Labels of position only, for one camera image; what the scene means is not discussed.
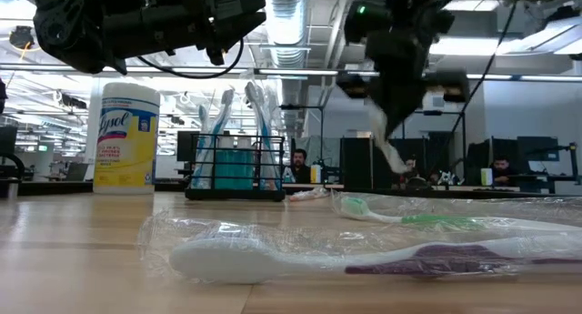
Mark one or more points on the grey laptop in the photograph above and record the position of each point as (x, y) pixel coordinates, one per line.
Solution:
(76, 172)

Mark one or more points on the person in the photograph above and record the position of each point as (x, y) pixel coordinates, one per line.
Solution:
(299, 166)
(500, 168)
(411, 166)

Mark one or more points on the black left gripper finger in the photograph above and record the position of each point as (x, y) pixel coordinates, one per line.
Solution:
(232, 26)
(236, 3)

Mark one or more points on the green white toothbrush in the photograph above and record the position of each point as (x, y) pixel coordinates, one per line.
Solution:
(359, 208)

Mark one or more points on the orange white wrapped toothbrush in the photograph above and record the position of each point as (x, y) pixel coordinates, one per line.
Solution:
(311, 195)

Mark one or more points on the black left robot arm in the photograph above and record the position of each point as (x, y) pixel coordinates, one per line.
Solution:
(68, 32)

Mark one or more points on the small white yellow canister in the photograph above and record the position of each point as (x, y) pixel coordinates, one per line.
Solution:
(315, 174)
(486, 176)

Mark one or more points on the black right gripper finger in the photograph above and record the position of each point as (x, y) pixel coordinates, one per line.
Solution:
(386, 109)
(407, 105)

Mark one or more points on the black partition panel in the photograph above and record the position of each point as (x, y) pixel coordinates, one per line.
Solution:
(354, 164)

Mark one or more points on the dark computer monitor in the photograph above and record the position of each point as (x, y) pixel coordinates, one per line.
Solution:
(538, 149)

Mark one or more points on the purple white wrapped toothbrush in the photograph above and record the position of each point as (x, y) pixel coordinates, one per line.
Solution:
(227, 259)

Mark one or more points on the long ceiling light strip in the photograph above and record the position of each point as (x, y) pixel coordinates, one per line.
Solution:
(295, 72)

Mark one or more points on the yellow Lysol wipes canister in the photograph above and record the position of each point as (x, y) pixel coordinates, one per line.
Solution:
(127, 159)

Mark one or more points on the silver ventilation duct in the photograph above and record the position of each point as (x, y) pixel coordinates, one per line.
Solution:
(288, 36)

